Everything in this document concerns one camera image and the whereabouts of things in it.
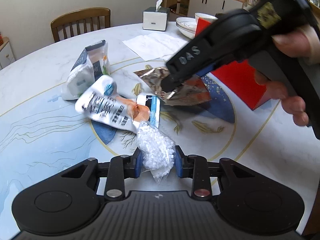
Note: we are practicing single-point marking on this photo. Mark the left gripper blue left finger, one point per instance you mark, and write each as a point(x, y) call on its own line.
point(137, 162)

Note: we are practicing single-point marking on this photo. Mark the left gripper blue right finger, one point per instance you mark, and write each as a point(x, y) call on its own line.
point(179, 161)

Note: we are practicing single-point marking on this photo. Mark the bag of white beads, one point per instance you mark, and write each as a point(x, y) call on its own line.
point(158, 150)

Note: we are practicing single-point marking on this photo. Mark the gold foil snack packet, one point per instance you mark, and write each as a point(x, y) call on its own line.
point(192, 92)

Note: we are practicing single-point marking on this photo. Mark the white orange snack packet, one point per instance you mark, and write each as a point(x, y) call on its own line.
point(102, 103)

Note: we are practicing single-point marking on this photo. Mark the white grey green snack bag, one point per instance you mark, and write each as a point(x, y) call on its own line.
point(92, 63)

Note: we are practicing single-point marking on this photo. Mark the person's right hand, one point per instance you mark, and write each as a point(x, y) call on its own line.
point(301, 43)

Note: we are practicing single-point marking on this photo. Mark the white bowl gold rim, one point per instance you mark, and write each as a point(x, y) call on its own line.
point(206, 17)

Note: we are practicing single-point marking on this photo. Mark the red cardboard box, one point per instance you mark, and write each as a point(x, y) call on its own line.
point(239, 78)

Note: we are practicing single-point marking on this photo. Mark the white storage cabinet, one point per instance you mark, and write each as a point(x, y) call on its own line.
point(212, 7)

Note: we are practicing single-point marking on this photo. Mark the white plate stack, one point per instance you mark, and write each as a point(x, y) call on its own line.
point(187, 26)

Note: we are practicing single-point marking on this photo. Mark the white green tissue box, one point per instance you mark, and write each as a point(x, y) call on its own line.
point(156, 18)

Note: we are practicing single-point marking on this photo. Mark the white paper napkin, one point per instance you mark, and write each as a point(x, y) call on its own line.
point(154, 45)

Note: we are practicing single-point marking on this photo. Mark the white low side cabinet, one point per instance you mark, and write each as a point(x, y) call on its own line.
point(6, 54)

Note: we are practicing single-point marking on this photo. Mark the wooden chair by wall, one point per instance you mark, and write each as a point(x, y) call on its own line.
point(80, 22)

